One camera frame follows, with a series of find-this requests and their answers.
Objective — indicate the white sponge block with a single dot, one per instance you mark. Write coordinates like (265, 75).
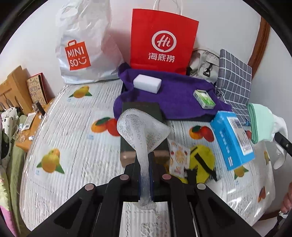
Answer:
(147, 83)

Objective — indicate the blue tissue box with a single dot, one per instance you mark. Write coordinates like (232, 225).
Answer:
(232, 139)

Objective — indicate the patterned hardcover book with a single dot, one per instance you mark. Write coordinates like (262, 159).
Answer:
(37, 89)

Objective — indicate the purple fleece cloth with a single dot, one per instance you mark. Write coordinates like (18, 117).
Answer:
(175, 96)

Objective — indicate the grey checked folded cushion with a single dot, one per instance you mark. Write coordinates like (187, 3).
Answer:
(234, 84)

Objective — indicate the yellow Adidas pouch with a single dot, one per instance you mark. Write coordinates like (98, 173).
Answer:
(201, 165)

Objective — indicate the red paper shopping bag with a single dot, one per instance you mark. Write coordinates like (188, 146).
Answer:
(161, 41)

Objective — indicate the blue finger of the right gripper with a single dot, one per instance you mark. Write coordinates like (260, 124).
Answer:
(283, 142)

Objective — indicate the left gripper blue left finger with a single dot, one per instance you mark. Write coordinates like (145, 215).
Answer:
(94, 210)

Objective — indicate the brown wooden door frame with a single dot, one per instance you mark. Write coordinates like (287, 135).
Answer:
(259, 46)

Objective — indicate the white and mint sock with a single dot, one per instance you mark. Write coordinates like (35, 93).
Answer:
(264, 126)

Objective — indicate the panda print bedding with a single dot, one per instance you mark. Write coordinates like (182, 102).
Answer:
(12, 162)

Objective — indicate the white foam net sleeve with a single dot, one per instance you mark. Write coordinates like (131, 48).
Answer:
(144, 134)

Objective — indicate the wooden bedside table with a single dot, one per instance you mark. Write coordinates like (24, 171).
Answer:
(25, 145)

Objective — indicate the white Miniso plastic bag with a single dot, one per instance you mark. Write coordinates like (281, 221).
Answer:
(85, 50)

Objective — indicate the fruit print tablecloth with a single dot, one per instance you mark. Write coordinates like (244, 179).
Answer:
(65, 155)

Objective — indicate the person's right hand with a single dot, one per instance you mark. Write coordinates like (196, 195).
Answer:
(286, 205)

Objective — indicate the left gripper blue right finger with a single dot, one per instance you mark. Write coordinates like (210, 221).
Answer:
(194, 210)

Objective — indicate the beige canvas bag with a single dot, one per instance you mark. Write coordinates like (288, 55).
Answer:
(204, 64)

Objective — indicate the fruit print wipes packet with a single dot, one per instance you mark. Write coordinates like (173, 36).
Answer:
(179, 160)

